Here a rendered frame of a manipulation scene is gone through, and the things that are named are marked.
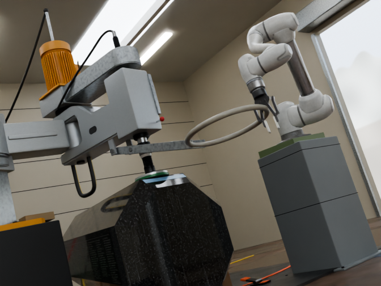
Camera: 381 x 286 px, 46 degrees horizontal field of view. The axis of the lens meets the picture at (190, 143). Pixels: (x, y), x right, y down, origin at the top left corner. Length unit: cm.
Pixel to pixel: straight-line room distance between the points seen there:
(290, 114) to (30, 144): 176
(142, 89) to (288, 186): 113
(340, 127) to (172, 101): 410
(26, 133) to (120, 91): 75
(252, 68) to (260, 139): 642
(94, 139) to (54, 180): 536
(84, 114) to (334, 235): 180
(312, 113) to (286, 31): 56
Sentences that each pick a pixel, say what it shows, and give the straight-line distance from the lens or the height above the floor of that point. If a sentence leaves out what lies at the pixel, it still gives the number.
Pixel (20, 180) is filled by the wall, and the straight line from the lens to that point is 826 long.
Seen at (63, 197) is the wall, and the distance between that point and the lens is 839.
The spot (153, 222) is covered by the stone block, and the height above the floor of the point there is 55.
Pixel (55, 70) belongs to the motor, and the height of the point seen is 186.
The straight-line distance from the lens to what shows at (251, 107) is 228.
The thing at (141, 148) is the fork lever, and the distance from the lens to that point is 281.
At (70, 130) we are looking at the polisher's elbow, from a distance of 336.
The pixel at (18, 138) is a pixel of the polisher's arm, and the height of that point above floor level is 135.
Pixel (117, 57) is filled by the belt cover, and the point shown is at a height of 163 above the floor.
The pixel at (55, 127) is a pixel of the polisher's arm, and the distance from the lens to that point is 332.
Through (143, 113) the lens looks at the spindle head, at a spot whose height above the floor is 123.
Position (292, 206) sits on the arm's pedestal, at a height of 43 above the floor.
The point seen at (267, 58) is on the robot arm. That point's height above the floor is 117.
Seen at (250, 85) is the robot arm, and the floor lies 108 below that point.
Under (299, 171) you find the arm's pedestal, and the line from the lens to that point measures 290.
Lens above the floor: 38
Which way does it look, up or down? 12 degrees up
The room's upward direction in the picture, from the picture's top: 16 degrees counter-clockwise
